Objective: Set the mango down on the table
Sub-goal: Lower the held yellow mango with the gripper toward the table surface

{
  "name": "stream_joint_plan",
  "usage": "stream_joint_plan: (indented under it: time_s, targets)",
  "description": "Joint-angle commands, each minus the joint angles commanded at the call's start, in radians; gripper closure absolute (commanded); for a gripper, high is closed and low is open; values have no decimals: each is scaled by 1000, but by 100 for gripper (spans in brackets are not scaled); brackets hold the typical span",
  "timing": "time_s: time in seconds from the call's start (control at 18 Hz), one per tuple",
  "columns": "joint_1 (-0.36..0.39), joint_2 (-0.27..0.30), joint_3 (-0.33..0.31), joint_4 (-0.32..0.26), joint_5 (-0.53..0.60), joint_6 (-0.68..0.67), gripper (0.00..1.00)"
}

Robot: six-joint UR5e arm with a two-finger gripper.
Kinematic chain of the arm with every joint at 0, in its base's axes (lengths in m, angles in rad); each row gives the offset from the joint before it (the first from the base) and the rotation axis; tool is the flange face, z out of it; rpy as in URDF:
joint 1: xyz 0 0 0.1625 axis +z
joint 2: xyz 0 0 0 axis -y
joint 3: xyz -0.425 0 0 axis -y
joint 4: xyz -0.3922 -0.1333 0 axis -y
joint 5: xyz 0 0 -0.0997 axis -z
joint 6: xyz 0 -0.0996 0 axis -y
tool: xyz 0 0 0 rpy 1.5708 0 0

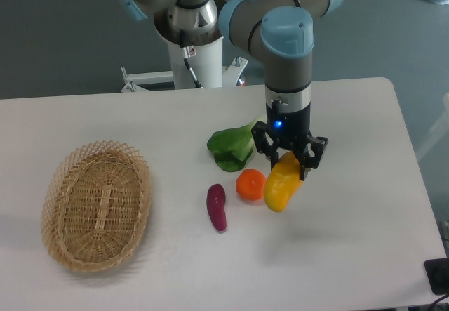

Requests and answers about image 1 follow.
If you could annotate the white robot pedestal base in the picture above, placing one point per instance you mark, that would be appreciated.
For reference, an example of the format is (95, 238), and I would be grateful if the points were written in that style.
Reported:
(191, 67)

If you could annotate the green bok choy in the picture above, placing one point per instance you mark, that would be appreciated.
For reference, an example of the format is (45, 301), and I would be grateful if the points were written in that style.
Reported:
(233, 147)

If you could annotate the yellow mango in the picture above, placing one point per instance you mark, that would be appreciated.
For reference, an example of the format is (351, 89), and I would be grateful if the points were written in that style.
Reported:
(282, 183)

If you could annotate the black device at table edge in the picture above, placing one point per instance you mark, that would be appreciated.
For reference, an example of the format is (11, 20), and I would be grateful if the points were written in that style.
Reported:
(437, 275)

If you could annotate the orange persimmon fruit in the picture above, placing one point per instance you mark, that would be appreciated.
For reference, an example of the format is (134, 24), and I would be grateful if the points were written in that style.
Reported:
(250, 184)

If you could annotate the woven wicker basket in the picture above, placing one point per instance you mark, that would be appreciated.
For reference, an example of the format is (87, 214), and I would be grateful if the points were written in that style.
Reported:
(97, 205)

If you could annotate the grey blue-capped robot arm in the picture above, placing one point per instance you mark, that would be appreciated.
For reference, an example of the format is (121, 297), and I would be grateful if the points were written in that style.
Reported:
(277, 33)

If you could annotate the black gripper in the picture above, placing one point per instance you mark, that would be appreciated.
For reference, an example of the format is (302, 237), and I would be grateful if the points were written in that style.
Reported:
(290, 131)

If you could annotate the purple sweet potato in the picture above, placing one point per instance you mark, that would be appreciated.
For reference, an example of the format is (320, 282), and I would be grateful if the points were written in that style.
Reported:
(215, 204)

